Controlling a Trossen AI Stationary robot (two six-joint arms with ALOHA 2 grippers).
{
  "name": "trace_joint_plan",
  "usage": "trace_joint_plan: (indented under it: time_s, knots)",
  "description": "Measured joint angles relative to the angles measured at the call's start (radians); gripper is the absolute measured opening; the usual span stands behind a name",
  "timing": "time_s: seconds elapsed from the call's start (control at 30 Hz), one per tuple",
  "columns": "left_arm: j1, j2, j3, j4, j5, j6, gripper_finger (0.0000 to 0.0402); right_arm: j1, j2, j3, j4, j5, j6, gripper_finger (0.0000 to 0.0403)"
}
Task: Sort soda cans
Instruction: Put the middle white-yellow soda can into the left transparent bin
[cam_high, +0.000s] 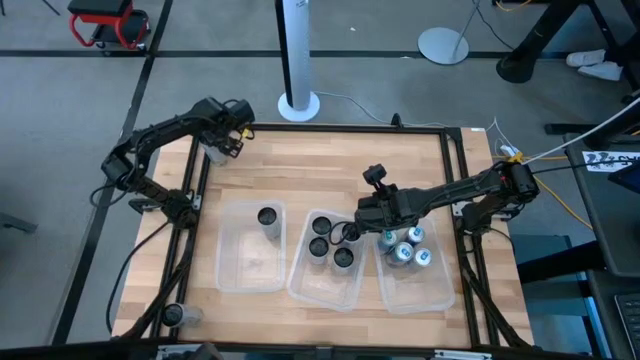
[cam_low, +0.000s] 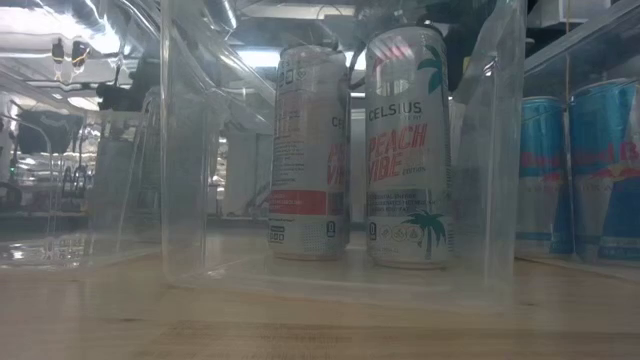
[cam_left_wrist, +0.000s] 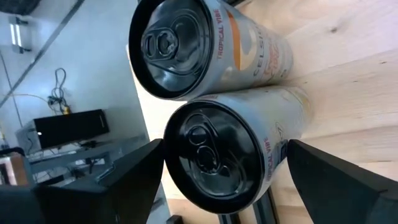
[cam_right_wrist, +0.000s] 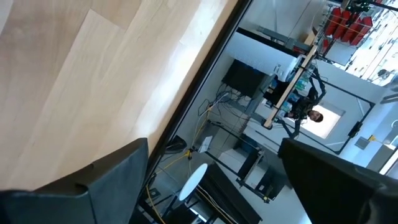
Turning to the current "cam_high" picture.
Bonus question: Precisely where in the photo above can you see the red and black rolling stool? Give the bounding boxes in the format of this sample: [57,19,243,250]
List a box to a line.
[67,0,152,51]

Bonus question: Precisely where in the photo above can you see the black and white tower fan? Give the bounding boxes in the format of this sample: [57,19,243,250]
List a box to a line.
[274,0,322,124]

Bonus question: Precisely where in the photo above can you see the dark tablet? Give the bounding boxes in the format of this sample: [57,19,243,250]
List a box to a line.
[606,160,640,195]

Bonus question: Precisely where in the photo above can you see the blue silver Red Bull can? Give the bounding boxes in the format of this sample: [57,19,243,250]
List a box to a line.
[378,228,400,254]
[391,241,416,265]
[404,224,427,246]
[412,247,434,269]

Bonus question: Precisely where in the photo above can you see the black floor bar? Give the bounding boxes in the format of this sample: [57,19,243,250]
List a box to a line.
[0,212,39,234]

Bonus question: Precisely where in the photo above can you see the black floor cable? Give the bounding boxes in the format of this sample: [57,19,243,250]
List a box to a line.
[104,222,169,335]

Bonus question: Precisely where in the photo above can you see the yellow floor cable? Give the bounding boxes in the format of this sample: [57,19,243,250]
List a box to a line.
[537,179,595,231]

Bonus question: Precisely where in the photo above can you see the thick white cable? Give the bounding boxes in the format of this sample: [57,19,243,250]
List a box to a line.
[524,97,640,164]

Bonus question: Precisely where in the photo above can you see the black front crossbar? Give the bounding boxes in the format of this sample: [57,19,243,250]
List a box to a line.
[0,337,640,360]

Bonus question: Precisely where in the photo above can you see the black desk leg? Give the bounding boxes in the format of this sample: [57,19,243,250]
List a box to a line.
[495,0,586,85]

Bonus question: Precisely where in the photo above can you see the black keyboard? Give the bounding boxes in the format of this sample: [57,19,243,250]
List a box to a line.
[613,292,640,360]

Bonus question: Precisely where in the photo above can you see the white round floor base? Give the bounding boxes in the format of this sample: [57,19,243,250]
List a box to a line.
[417,0,484,67]

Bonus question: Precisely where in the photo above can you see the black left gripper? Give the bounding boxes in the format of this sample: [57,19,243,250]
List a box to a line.
[196,96,257,160]

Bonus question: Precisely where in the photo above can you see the yellow hanging cable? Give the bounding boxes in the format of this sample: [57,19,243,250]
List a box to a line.
[493,0,534,14]

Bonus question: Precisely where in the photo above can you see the white paper with writing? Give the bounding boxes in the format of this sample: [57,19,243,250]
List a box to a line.
[581,149,640,174]

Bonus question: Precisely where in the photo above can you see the dark side desk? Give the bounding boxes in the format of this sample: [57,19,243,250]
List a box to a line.
[563,132,640,279]

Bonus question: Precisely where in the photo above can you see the black desk support beam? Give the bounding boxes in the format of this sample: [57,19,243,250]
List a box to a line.
[517,241,607,285]

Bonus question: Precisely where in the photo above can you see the clear plastic bin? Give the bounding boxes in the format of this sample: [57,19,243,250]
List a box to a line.
[214,198,288,295]
[286,207,370,314]
[372,214,457,315]

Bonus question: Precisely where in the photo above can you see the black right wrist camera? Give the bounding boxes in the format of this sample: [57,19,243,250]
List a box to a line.
[362,163,399,199]

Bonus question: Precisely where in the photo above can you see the black table frame rails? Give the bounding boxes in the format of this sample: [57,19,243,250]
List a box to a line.
[112,110,534,351]

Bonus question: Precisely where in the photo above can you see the thin white fan cable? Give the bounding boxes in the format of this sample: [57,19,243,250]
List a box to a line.
[313,90,481,132]

